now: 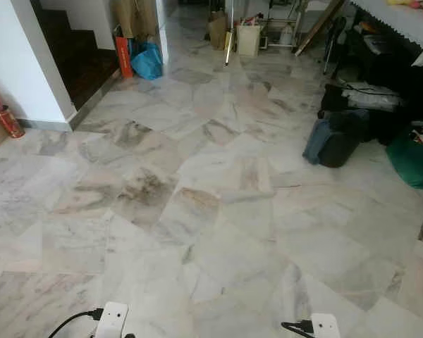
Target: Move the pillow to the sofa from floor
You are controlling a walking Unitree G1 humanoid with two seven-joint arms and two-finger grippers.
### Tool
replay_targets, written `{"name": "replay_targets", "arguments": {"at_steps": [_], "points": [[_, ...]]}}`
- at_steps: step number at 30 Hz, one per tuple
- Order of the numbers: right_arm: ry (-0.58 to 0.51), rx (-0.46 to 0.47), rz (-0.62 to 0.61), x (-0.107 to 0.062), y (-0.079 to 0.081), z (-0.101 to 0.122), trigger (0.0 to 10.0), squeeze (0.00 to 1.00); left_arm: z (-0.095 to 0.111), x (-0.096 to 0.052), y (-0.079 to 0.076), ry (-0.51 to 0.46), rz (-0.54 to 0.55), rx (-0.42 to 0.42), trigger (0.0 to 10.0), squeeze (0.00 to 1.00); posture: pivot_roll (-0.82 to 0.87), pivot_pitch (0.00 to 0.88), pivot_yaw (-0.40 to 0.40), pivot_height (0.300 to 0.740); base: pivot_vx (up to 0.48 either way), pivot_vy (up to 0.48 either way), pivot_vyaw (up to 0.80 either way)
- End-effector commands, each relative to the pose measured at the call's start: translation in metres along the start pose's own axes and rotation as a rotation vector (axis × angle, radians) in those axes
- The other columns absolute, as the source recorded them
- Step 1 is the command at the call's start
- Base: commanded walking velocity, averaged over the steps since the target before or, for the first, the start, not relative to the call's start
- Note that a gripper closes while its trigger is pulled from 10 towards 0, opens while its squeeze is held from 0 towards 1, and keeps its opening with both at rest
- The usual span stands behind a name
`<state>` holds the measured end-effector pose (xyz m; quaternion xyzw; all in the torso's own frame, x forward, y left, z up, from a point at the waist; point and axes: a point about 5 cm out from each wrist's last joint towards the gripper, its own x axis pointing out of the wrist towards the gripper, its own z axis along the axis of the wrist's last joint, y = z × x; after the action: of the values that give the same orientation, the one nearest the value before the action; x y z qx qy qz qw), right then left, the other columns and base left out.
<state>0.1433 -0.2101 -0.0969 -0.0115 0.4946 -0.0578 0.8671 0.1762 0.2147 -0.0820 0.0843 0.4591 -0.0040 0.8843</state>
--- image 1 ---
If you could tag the large brown paper bag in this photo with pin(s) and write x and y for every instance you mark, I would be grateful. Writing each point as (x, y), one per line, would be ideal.
(135, 17)

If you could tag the black and blue backpack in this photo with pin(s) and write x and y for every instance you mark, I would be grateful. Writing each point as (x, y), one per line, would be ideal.
(335, 141)

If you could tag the cream paper bag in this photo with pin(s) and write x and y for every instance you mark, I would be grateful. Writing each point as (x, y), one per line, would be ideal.
(248, 41)

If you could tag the orange-red flat box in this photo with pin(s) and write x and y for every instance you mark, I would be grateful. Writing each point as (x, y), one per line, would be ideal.
(123, 58)

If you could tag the black folded metal stand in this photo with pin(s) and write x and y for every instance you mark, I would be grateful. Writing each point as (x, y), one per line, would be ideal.
(335, 42)

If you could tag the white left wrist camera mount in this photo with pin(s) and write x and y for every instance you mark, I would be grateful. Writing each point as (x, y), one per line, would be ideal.
(113, 317)

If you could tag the black duffel bag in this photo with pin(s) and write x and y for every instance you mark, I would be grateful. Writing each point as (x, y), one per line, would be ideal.
(331, 98)

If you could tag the small brown paper bag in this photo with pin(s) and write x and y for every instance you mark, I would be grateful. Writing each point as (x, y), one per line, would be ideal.
(217, 32)

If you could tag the dark wooden staircase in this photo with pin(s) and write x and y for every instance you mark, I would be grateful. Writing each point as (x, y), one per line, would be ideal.
(77, 56)

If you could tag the table with white cloth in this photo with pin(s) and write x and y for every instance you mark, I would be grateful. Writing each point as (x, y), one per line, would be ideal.
(402, 21)

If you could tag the green fabric bag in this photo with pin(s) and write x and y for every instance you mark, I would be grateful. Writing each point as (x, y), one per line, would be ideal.
(412, 165)

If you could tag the blue plastic bag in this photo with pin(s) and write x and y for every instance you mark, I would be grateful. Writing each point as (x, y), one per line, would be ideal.
(148, 63)

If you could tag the long wooden plank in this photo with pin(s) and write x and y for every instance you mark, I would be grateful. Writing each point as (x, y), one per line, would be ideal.
(317, 29)

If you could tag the pale yellow stick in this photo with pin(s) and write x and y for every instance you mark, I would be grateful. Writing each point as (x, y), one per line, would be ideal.
(228, 48)

